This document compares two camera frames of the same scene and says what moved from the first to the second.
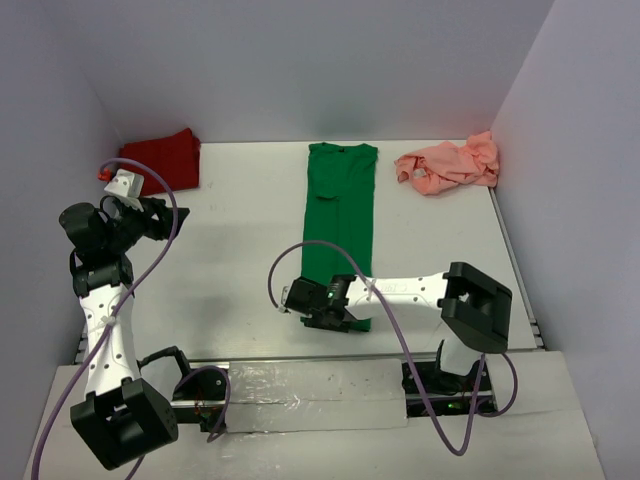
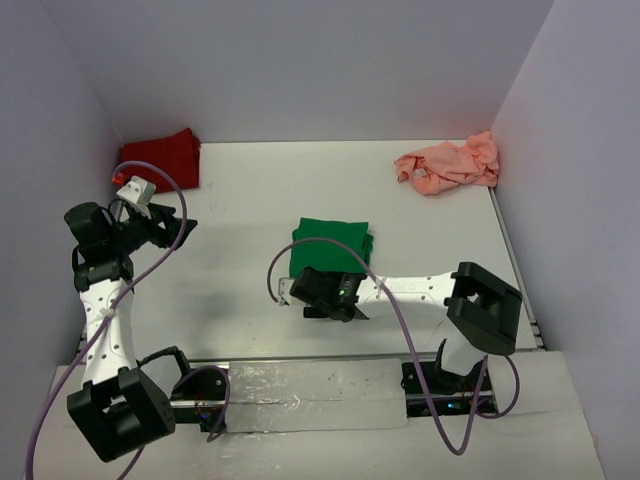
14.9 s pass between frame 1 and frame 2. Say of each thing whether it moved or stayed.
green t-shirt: moved
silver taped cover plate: stayed
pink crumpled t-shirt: stayed
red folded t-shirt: stayed
